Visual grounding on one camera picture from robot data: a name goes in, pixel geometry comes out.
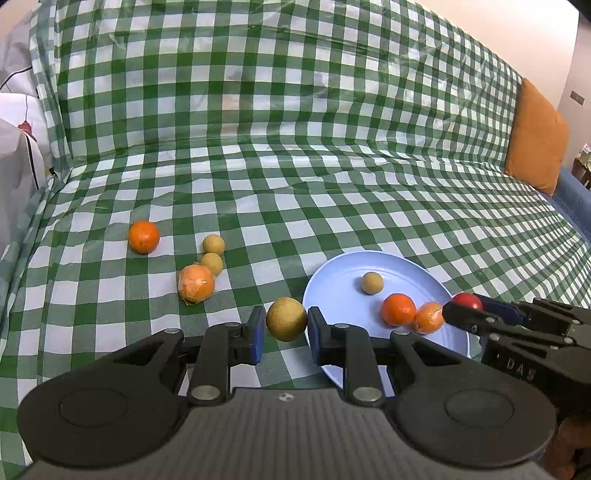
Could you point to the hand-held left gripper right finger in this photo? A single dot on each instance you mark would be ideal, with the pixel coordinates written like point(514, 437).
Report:
point(315, 341)

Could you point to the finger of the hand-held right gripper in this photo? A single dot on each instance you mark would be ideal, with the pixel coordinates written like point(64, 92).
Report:
point(503, 311)
point(466, 318)

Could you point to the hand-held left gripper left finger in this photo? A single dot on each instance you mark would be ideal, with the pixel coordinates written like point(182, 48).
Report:
point(257, 339)

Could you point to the red tomato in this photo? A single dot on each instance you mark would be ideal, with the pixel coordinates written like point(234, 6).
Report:
point(467, 302)

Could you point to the tan longan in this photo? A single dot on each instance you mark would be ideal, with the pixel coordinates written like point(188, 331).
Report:
point(214, 243)
point(286, 319)
point(371, 282)
point(212, 262)

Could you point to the plastic-wrapped orange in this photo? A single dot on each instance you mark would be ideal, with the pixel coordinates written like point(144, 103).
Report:
point(428, 317)
point(196, 283)

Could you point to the light blue plate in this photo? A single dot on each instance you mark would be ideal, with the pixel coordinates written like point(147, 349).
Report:
point(346, 281)

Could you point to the bare orange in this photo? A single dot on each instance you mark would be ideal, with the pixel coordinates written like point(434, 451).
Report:
point(398, 309)
point(144, 237)

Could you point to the blue sofa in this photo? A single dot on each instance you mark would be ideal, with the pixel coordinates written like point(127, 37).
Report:
point(575, 203)

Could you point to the orange cushion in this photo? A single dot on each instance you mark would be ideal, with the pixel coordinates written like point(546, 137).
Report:
point(538, 138)

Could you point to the white printed bedding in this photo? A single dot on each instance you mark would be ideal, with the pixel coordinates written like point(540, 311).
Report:
point(21, 138)

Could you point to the wall socket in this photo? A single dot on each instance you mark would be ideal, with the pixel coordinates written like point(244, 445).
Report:
point(577, 96)

